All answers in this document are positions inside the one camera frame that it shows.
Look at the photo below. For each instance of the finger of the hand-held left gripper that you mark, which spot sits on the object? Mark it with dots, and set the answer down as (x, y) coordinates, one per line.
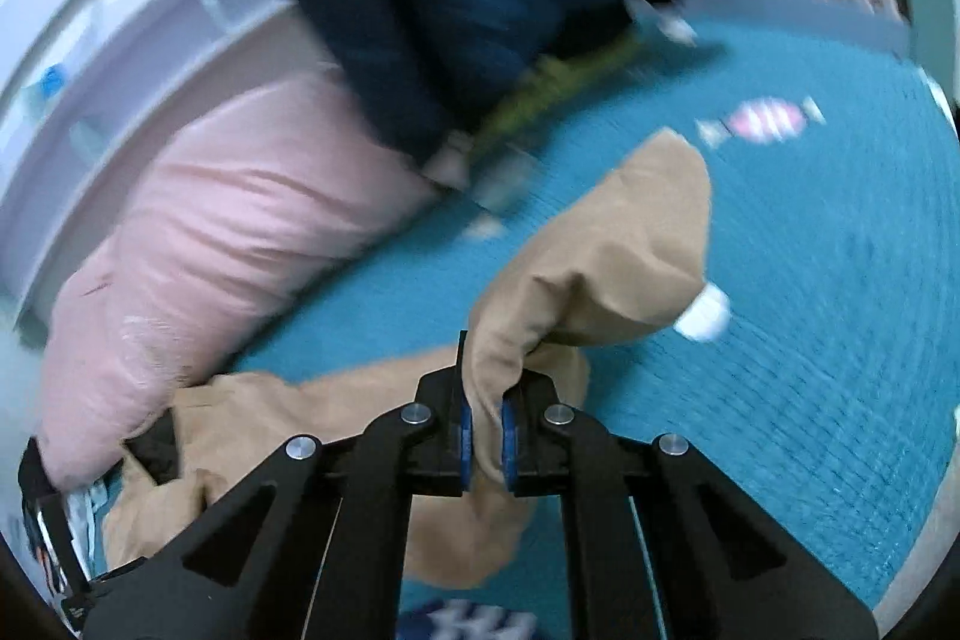
(154, 452)

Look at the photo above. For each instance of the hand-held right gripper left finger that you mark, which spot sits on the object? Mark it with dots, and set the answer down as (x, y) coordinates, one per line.
(465, 445)

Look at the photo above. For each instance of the pink pillow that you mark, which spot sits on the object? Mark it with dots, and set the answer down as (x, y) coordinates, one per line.
(202, 235)

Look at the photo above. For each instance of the white bed rail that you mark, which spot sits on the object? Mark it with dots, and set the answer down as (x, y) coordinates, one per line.
(112, 48)

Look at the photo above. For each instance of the navy white printed cloth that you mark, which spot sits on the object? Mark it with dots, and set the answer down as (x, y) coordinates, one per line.
(472, 621)

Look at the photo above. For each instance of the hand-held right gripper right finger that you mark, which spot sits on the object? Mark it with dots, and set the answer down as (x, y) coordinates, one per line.
(510, 445)

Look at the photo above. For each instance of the tan garment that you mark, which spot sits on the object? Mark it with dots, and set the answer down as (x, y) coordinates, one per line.
(600, 250)

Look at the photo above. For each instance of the teal candy print blanket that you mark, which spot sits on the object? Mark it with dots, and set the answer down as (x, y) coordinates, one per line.
(787, 235)

